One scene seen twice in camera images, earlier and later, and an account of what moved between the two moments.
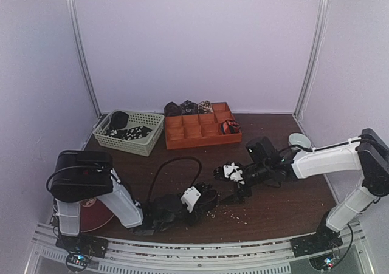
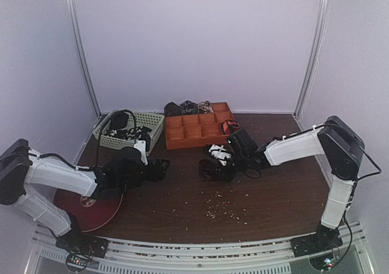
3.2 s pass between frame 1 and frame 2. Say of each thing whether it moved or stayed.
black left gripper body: moved
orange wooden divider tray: stayed
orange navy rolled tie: stayed
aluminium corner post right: stayed
